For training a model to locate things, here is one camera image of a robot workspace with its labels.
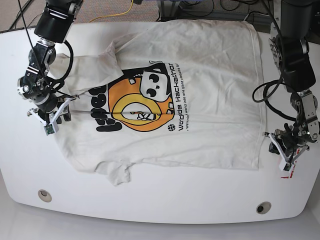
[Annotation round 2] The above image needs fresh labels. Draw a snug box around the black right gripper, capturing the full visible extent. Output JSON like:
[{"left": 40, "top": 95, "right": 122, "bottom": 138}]
[{"left": 31, "top": 93, "right": 72, "bottom": 122}]

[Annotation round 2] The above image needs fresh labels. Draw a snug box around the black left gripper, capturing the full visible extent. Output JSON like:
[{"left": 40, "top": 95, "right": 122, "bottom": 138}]
[{"left": 268, "top": 124, "right": 313, "bottom": 155}]

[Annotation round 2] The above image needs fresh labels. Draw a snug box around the white t-shirt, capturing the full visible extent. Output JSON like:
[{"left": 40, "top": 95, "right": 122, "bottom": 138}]
[{"left": 54, "top": 20, "right": 266, "bottom": 186}]

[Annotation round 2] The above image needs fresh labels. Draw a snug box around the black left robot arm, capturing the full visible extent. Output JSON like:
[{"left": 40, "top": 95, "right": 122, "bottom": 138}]
[{"left": 269, "top": 0, "right": 320, "bottom": 156}]

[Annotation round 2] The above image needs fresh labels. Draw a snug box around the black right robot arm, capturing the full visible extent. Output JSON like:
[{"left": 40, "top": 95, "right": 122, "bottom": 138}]
[{"left": 17, "top": 0, "right": 83, "bottom": 124}]

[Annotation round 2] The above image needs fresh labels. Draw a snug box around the red tape rectangle marker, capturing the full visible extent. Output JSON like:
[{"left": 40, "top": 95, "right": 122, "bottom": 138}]
[{"left": 280, "top": 160, "right": 297, "bottom": 179}]

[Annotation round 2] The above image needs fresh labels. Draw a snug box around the right table cable grommet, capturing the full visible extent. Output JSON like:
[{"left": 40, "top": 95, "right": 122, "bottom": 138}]
[{"left": 256, "top": 201, "right": 272, "bottom": 215}]

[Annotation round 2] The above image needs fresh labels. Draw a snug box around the table cable grommet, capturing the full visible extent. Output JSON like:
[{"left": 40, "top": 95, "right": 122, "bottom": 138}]
[
  {"left": 38, "top": 189, "right": 52, "bottom": 203},
  {"left": 256, "top": 201, "right": 272, "bottom": 215}
]

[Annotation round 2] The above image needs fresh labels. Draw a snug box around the left table cable grommet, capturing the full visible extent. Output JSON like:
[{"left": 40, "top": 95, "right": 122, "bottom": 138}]
[{"left": 38, "top": 189, "right": 52, "bottom": 203}]

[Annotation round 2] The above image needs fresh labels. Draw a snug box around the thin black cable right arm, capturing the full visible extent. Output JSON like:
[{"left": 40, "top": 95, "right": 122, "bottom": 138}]
[{"left": 17, "top": 0, "right": 51, "bottom": 86}]

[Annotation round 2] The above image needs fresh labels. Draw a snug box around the yellow cable on floor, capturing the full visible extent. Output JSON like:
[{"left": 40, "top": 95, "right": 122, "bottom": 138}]
[{"left": 89, "top": 0, "right": 133, "bottom": 23}]

